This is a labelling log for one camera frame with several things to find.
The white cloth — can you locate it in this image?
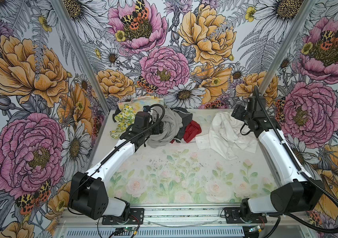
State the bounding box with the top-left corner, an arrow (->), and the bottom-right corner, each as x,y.
195,112 -> 258,160

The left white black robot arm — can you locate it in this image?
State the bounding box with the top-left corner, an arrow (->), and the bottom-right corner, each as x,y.
68,111 -> 165,223

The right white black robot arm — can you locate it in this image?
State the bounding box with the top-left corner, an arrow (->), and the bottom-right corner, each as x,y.
232,96 -> 323,222

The dark grey cloth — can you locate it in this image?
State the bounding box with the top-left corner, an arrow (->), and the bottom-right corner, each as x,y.
172,107 -> 193,143

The red cloth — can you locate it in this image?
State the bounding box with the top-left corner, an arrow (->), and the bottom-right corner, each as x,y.
170,121 -> 202,143

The yellow green patterned cloth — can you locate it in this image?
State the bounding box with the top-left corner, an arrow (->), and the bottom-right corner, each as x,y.
110,96 -> 164,139

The small green circuit board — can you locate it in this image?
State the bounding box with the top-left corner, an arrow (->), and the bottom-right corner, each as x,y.
115,227 -> 137,234

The right small circuit board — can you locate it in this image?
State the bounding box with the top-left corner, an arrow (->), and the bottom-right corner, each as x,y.
248,226 -> 262,233

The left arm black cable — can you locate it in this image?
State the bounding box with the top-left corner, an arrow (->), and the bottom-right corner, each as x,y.
67,104 -> 166,215

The right aluminium corner post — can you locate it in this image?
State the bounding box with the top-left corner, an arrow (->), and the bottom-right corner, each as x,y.
255,1 -> 317,97

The aluminium corner post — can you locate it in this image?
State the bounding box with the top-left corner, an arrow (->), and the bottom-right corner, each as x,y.
255,1 -> 317,97
52,1 -> 110,116

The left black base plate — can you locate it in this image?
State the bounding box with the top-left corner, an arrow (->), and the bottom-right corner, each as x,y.
101,208 -> 145,226

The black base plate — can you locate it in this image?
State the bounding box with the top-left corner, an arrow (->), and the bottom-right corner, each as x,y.
101,208 -> 145,226
221,207 -> 267,224

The aluminium front rail frame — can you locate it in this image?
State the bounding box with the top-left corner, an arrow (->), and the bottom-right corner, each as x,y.
53,203 -> 315,238

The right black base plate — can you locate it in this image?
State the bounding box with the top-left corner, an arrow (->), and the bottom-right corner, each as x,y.
221,207 -> 267,224

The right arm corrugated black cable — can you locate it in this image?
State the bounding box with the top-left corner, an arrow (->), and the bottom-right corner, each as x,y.
253,85 -> 338,234

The left aluminium corner post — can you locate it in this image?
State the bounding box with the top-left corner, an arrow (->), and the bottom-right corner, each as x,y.
52,1 -> 110,116

